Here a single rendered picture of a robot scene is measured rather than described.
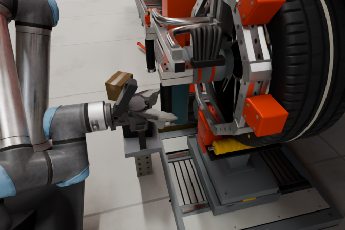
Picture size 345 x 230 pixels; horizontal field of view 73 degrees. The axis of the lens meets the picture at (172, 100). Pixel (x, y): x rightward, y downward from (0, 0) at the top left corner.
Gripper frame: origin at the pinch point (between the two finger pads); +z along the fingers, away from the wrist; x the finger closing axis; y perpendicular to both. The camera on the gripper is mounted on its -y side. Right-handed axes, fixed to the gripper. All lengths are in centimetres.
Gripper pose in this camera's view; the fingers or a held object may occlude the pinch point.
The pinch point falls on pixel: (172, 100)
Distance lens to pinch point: 72.7
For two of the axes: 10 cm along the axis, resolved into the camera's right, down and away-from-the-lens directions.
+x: 2.2, 5.9, -7.8
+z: 9.8, -1.3, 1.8
